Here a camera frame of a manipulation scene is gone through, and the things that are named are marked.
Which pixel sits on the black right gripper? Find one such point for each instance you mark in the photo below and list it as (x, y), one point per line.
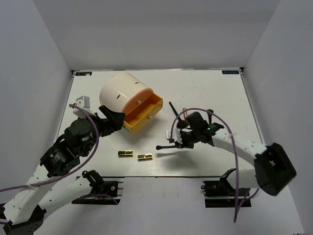
(184, 144)

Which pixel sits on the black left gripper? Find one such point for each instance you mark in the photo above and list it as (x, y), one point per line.
(110, 126)

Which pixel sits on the black fan makeup brush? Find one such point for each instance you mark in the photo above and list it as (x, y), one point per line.
(181, 123)

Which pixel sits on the orange top drawer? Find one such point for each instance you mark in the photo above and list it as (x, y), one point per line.
(133, 102)

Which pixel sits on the cream cylindrical drawer organizer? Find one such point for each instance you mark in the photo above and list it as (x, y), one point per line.
(118, 91)

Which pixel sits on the thin black makeup brush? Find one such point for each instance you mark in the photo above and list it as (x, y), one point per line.
(159, 147)

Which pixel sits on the yellow drawer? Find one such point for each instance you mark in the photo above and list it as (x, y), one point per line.
(144, 112)

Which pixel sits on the black gold lipstick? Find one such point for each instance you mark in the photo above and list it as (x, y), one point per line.
(144, 157)
(125, 153)

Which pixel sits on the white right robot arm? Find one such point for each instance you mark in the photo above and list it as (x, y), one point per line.
(271, 169)

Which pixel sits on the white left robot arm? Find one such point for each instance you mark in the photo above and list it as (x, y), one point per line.
(34, 202)

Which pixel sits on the rose gold lipstick tube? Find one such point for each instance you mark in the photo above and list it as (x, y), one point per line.
(185, 112)

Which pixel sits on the left blue table sticker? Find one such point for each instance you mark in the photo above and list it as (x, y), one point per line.
(89, 73)

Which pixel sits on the blue table sticker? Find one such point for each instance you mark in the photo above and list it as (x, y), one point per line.
(230, 72)
(89, 73)

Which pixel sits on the right blue table sticker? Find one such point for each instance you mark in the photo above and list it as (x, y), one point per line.
(230, 72)

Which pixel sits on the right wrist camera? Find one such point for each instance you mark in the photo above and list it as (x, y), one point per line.
(170, 134)

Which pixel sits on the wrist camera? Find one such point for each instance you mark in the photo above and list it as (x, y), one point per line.
(170, 134)
(82, 102)

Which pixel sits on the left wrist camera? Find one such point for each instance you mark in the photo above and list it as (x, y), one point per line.
(82, 102)

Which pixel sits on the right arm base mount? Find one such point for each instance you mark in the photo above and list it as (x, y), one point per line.
(218, 192)

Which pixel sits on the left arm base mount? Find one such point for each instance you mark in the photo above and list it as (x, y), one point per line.
(104, 190)

